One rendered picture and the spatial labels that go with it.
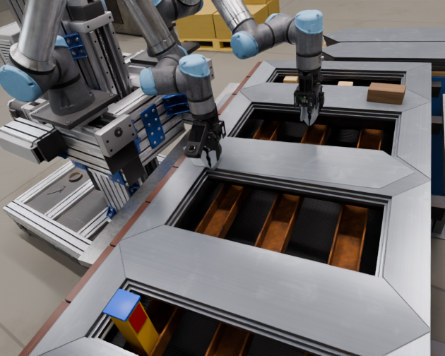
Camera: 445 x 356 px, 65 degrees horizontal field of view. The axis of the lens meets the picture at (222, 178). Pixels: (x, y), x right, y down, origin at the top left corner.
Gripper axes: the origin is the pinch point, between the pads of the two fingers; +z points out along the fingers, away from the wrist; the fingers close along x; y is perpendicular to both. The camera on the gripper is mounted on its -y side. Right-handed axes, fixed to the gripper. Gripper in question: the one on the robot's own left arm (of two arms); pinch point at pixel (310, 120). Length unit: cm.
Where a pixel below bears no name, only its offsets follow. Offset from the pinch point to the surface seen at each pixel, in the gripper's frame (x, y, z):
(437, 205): 40.0, 19.8, 11.3
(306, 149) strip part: 1.5, 11.0, 4.0
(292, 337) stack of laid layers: 13, 72, 5
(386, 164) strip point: 25.6, 14.0, 4.0
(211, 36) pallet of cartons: -189, -291, 72
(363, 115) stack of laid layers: 15.7, -16.7, 6.3
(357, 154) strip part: 17.1, 10.5, 4.0
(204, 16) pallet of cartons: -194, -291, 49
